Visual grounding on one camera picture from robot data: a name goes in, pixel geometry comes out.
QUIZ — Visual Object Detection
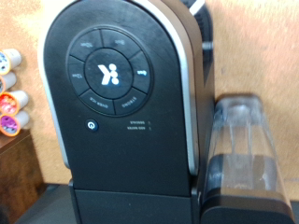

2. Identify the black Keurig coffee machine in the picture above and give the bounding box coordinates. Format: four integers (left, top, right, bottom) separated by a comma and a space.
36, 0, 217, 224

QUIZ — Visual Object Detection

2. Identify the purple-lid coffee pod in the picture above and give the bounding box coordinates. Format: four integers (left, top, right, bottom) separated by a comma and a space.
0, 110, 31, 138

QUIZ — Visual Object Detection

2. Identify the blue-lid coffee pod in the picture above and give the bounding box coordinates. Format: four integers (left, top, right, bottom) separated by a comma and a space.
0, 48, 22, 76

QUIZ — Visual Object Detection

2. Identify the clear water reservoir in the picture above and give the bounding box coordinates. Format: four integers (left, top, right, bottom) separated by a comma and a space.
201, 94, 296, 224

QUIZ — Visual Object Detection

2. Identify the brown wooden box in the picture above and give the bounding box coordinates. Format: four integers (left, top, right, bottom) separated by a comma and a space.
0, 130, 45, 224

